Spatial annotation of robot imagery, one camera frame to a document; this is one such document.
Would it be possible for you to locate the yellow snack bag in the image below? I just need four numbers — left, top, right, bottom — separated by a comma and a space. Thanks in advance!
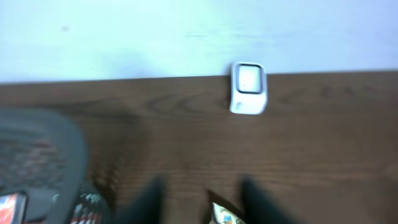
207, 189, 247, 224

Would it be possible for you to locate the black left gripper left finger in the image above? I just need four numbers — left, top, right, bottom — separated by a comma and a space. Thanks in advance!
113, 176, 166, 224

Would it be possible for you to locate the white barcode scanner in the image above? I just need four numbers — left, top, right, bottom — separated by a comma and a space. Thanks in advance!
229, 62, 268, 115

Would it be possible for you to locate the orange small box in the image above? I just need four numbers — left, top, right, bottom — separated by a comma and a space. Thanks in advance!
0, 193, 27, 224

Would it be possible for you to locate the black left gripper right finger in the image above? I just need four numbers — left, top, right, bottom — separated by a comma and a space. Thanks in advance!
240, 176, 301, 224

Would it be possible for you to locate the grey plastic basket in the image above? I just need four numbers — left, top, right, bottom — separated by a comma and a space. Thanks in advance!
0, 107, 109, 224

